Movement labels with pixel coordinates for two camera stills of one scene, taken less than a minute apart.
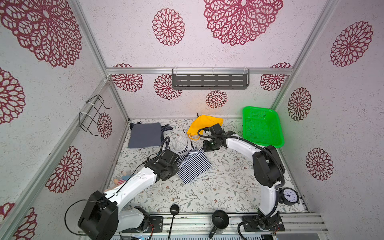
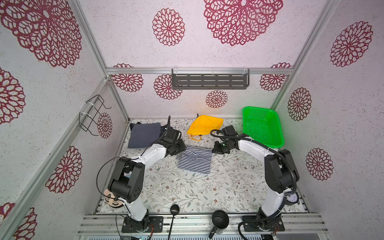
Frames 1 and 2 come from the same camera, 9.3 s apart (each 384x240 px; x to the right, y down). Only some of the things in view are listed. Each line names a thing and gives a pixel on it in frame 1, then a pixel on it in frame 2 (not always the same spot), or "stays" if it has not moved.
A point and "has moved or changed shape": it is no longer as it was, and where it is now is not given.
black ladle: x=174 y=209 stays
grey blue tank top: x=144 y=134 stays
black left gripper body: x=172 y=171 to x=179 y=147
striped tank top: x=192 y=161 has moved or changed shape
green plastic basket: x=262 y=127 stays
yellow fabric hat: x=202 y=121 stays
